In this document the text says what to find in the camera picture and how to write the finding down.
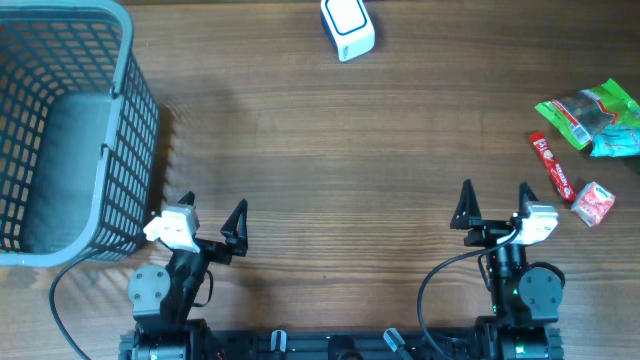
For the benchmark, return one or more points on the Haribo gummy candy bag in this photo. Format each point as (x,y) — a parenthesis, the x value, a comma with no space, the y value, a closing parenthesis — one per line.
(582,115)

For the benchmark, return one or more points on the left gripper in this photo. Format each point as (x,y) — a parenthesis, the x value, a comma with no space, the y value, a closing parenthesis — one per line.
(235,233)

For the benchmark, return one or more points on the grey plastic mesh basket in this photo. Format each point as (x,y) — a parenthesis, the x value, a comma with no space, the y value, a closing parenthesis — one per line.
(79,129)

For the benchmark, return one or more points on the white barcode scanner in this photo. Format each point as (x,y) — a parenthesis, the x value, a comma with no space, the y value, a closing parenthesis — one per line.
(349,27)

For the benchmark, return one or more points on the red Nescafe coffee stick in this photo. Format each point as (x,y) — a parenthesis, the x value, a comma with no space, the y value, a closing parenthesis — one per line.
(552,166)

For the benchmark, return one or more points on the light blue tissue pack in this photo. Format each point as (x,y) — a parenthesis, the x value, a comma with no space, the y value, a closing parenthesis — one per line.
(616,141)

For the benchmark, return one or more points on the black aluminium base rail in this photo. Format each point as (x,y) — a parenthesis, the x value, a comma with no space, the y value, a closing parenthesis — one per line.
(456,343)

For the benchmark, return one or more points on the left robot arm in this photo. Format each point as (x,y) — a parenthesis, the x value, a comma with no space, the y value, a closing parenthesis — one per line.
(163,296)

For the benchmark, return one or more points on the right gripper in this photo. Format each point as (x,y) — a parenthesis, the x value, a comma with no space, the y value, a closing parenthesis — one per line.
(487,229)

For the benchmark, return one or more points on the pink white small box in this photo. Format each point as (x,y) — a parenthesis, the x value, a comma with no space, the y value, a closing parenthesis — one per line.
(593,203)

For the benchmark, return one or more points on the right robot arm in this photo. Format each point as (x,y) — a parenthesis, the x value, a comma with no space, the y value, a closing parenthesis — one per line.
(525,296)

